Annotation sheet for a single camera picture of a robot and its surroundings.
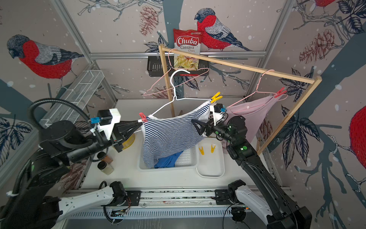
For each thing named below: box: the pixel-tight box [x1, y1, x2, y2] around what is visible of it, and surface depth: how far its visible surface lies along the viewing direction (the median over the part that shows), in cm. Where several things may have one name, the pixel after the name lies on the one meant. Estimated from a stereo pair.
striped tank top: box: [141, 101, 212, 169], surface depth 59 cm
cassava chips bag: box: [172, 29, 204, 71], surface depth 86 cm
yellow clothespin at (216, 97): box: [210, 91, 224, 104], surface depth 58 cm
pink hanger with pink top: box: [225, 69, 288, 121], surface depth 67 cm
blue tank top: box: [153, 150, 184, 169], surface depth 82 cm
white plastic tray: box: [196, 137, 225, 178], surface depth 87 cm
